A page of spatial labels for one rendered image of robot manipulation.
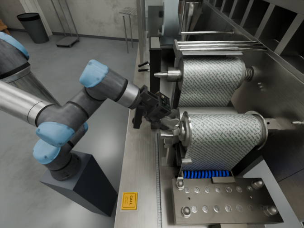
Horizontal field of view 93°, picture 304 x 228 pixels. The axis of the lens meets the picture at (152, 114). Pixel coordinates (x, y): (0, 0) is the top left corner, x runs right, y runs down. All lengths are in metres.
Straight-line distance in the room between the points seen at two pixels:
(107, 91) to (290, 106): 0.58
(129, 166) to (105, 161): 1.09
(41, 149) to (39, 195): 1.32
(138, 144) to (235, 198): 0.55
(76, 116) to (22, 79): 0.36
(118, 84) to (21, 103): 0.25
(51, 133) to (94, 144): 1.72
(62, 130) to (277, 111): 0.69
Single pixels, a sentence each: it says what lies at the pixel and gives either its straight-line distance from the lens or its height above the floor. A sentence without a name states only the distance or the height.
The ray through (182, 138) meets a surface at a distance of 0.54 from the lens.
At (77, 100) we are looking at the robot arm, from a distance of 0.46.
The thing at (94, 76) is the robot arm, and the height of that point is 1.50.
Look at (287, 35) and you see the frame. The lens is 0.72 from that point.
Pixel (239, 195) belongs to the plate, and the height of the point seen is 1.03.
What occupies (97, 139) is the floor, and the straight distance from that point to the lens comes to 2.15.
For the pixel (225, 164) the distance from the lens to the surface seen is 0.73.
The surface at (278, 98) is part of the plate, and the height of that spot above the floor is 1.35.
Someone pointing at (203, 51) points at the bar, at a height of 1.44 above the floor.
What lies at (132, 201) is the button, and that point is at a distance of 0.79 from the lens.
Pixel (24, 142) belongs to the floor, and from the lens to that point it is 2.63.
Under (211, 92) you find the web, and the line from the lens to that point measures 0.70.
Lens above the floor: 1.69
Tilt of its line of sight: 47 degrees down
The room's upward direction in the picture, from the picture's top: straight up
